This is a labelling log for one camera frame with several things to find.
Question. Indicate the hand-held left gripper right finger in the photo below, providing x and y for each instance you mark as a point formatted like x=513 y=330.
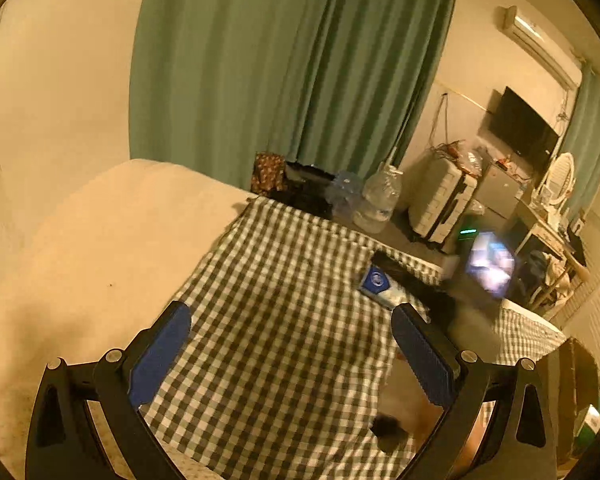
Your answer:
x=422 y=355

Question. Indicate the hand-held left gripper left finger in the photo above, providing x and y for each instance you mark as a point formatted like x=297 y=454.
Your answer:
x=162 y=350

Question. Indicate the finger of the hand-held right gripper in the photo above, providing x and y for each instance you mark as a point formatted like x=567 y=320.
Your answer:
x=420 y=290

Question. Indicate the checkered desktop tablecloth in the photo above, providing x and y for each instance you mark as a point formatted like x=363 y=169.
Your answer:
x=280 y=310

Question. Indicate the blue tissue pack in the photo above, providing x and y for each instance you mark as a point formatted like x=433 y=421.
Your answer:
x=375 y=280

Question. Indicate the person's leg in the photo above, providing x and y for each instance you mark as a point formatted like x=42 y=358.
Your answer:
x=410 y=400

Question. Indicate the white dressing table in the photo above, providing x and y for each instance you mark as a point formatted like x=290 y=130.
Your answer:
x=545 y=232

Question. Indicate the grey mini fridge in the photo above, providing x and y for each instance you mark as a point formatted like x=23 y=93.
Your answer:
x=500 y=187

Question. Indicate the small black object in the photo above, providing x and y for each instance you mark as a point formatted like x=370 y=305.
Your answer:
x=387 y=430

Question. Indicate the white suitcase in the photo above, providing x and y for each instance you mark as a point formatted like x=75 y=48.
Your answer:
x=440 y=195

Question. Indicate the clear water bottle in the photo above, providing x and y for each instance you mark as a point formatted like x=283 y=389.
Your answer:
x=377 y=195

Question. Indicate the clear plastic bag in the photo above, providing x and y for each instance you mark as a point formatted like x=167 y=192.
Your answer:
x=470 y=157

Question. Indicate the white oval mirror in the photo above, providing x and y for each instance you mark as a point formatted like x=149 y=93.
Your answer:
x=562 y=175

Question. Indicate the cream bed blanket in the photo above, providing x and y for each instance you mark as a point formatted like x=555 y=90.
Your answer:
x=80 y=260

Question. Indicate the crushed clear bottle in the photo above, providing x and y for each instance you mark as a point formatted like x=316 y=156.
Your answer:
x=342 y=190

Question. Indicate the cardboard box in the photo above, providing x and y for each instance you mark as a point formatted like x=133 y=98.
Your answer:
x=575 y=370

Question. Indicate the black television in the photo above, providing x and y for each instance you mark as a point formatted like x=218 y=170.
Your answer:
x=520 y=127

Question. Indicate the black bag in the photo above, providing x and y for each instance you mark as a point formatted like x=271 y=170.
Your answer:
x=305 y=195

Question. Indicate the narrow green curtain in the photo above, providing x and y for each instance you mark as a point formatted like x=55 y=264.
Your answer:
x=590 y=135

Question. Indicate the brown patterned gift bag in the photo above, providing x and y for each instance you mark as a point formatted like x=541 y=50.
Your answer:
x=267 y=172

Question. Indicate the white air conditioner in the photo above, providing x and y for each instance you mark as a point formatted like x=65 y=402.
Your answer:
x=540 y=40

